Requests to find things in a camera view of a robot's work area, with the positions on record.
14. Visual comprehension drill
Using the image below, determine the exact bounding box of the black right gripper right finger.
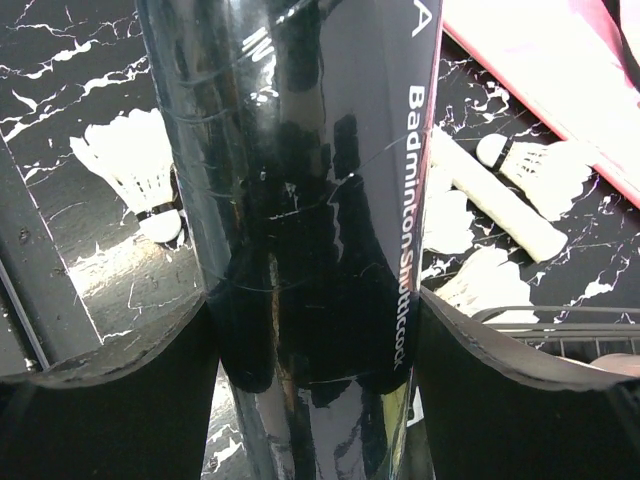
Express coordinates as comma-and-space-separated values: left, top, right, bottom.
415, 289, 639, 479

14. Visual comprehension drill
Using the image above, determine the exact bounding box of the black wire rack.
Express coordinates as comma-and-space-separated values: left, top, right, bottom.
472, 305, 639, 363

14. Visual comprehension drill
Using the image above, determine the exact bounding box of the pink mug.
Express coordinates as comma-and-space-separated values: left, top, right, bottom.
590, 353, 640, 378

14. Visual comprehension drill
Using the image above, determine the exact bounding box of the black shuttlecock tube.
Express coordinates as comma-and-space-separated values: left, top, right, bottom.
137, 1, 442, 479

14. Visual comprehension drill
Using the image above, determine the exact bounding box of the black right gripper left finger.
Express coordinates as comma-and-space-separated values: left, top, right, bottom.
1, 294, 219, 479

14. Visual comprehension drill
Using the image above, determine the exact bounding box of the pink racket bag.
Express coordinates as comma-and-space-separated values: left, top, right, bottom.
443, 1, 639, 204

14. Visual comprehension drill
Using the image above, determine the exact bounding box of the pink racket white grip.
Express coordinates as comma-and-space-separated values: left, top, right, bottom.
431, 126, 568, 263

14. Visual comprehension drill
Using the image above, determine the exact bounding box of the white shuttlecock by handle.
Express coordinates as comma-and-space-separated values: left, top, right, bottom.
476, 133, 598, 222

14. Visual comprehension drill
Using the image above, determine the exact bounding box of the white shuttlecock large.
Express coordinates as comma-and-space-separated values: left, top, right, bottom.
69, 109, 182, 244

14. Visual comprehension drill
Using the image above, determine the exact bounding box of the black base frame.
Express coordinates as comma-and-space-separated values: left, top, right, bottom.
1, 143, 102, 369

